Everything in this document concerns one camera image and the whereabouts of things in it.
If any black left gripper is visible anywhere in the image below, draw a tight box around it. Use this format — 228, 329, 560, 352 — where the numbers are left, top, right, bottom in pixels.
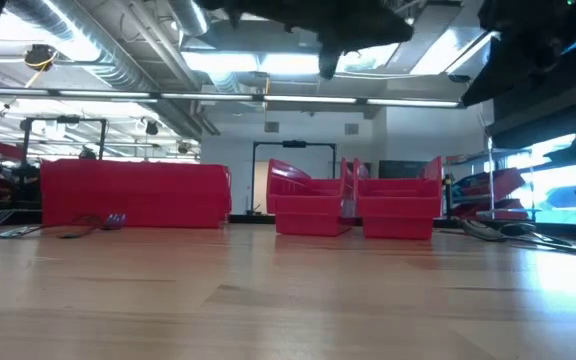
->
267, 0, 415, 80

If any red plastic bin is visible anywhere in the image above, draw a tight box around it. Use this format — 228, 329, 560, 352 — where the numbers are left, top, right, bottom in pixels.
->
351, 156, 444, 241
266, 158, 355, 238
40, 158, 233, 230

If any black metal spoon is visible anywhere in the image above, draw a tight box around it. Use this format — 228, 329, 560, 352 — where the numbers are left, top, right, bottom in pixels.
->
456, 218, 576, 257
496, 221, 569, 247

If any long ceiling light strip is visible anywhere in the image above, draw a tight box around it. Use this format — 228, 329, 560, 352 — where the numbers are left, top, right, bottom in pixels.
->
0, 87, 465, 110

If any black shelf board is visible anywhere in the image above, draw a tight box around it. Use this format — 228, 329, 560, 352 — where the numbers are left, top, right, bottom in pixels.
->
487, 102, 576, 151

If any red tilted storage bin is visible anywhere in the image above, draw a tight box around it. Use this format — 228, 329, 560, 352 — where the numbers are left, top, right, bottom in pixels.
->
455, 198, 529, 221
460, 168, 525, 201

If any bright window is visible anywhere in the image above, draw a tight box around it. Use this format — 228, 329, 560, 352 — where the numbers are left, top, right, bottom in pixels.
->
505, 133, 576, 225

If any silver rectangular duct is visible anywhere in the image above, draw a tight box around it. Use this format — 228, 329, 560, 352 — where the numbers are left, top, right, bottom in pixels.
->
407, 0, 492, 76

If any silver spiral ventilation duct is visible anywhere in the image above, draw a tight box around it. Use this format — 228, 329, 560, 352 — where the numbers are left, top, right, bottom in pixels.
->
167, 0, 214, 39
5, 0, 222, 141

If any black rig frame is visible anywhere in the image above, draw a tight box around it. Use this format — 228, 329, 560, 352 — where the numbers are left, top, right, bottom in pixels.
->
19, 116, 108, 161

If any black and yellow cable reel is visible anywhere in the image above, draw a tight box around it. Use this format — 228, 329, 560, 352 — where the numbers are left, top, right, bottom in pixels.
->
23, 43, 58, 73

